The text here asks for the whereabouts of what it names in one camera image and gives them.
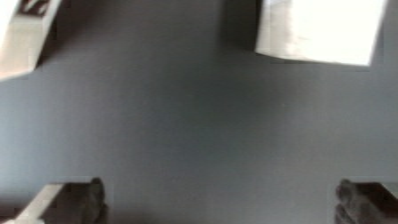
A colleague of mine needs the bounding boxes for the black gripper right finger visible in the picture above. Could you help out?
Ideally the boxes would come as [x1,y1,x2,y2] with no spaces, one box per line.
[334,179,398,224]

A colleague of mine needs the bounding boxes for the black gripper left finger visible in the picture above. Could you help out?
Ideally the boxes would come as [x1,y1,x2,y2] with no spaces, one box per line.
[12,177,110,224]

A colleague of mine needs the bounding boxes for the white leg centre right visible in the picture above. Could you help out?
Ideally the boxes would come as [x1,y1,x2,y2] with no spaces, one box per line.
[0,0,62,81]

